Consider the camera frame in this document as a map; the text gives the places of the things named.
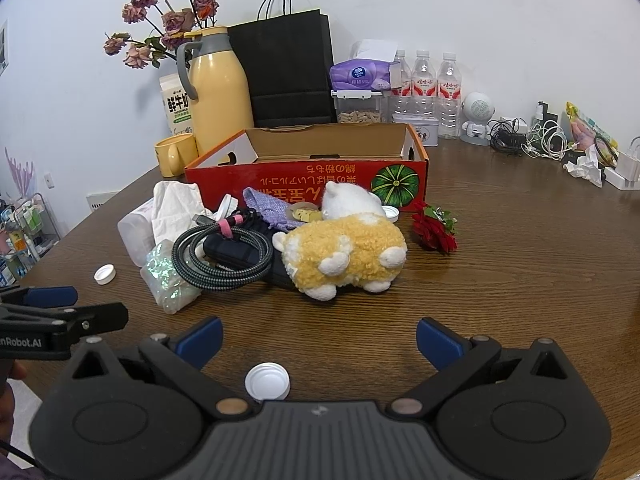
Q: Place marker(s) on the person's left hand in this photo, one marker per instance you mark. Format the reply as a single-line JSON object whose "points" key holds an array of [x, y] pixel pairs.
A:
{"points": [[12, 372]]}

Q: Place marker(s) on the purple tissue pack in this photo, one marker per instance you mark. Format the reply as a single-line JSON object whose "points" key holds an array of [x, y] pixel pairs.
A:
{"points": [[360, 76]]}

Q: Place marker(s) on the white plastic bottle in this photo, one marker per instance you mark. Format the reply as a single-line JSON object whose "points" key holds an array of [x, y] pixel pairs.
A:
{"points": [[134, 235]]}

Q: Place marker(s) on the yellow mug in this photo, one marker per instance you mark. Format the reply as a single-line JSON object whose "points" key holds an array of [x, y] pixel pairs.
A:
{"points": [[182, 152]]}

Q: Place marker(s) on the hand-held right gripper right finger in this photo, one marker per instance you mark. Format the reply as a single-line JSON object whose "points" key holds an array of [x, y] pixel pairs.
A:
{"points": [[440, 342]]}

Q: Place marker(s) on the yellow and white plush toy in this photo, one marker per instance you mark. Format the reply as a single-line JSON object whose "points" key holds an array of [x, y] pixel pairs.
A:
{"points": [[345, 245]]}

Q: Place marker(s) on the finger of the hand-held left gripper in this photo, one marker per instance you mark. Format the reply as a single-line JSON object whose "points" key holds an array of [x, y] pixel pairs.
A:
{"points": [[50, 295], [100, 316]]}

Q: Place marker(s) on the small black upright device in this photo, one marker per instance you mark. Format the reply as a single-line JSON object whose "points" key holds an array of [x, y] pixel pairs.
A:
{"points": [[542, 110]]}

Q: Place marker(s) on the white bottle cap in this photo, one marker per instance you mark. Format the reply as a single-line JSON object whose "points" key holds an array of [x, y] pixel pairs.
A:
{"points": [[267, 380], [390, 214], [105, 274]]}

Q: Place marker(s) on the white wall socket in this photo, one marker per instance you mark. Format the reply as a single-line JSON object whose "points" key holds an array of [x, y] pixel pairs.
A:
{"points": [[49, 180]]}

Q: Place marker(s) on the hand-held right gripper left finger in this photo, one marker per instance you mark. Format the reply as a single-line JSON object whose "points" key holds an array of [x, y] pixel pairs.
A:
{"points": [[202, 340]]}

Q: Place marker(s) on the white wall panel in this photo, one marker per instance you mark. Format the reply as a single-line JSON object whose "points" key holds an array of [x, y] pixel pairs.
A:
{"points": [[96, 201]]}

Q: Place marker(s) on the wall picture frame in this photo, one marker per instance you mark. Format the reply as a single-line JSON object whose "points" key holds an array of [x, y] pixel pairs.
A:
{"points": [[3, 47]]}

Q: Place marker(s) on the black paper bag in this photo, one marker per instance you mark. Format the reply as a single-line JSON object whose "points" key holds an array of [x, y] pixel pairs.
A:
{"points": [[285, 70]]}

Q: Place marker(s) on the white metal tin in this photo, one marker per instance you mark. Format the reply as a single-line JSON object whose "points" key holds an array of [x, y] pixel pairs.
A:
{"points": [[422, 132]]}

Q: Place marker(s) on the white charger block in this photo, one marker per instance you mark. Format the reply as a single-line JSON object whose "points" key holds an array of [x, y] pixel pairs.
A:
{"points": [[625, 165]]}

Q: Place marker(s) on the iridescent glitter bag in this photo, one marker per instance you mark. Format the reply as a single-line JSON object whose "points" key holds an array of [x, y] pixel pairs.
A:
{"points": [[167, 285]]}

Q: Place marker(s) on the yellow thermos jug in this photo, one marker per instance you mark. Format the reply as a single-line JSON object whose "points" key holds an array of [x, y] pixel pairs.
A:
{"points": [[220, 100]]}

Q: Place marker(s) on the red cardboard box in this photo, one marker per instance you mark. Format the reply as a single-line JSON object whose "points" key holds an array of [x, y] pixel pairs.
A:
{"points": [[300, 180]]}

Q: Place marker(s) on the navy zip pouch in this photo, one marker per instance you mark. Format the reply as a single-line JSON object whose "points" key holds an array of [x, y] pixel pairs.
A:
{"points": [[235, 255]]}

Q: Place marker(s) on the small yellow wrapped block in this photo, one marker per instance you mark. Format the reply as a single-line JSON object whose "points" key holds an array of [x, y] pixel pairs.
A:
{"points": [[306, 215]]}

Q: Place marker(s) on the clear water bottle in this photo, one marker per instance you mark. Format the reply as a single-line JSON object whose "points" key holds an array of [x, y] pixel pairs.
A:
{"points": [[424, 85], [449, 95], [401, 85]]}

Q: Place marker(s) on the metal storage rack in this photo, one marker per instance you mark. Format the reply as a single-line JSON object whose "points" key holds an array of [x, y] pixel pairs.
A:
{"points": [[25, 230]]}

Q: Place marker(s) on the white milk carton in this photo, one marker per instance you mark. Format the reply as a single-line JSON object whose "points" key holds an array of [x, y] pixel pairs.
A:
{"points": [[175, 105]]}

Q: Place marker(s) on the clear seed container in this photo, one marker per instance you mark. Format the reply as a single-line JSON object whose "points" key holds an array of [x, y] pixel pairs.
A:
{"points": [[357, 110]]}

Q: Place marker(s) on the white tissue paper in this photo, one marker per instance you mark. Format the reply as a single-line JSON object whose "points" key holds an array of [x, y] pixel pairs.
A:
{"points": [[175, 210]]}

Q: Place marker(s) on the white charger plug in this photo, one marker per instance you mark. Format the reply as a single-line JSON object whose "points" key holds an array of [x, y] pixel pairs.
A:
{"points": [[228, 206]]}

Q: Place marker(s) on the white robot-shaped speaker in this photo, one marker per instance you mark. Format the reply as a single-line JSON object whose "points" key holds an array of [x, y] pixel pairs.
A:
{"points": [[477, 107]]}

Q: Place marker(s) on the colourful snack packet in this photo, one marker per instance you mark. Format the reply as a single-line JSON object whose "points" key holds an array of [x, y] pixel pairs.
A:
{"points": [[582, 127]]}

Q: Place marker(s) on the red artificial rose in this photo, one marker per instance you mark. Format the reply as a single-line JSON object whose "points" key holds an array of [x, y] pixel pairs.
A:
{"points": [[435, 232]]}

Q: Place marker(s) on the pink feather decoration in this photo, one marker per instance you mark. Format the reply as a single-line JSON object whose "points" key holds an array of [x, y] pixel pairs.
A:
{"points": [[20, 175]]}

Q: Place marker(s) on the crumpled white tissue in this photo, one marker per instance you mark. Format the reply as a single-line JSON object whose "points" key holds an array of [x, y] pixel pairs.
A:
{"points": [[587, 167]]}

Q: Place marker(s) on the dried pink flower bouquet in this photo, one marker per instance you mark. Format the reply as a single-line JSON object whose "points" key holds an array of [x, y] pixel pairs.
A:
{"points": [[177, 21]]}

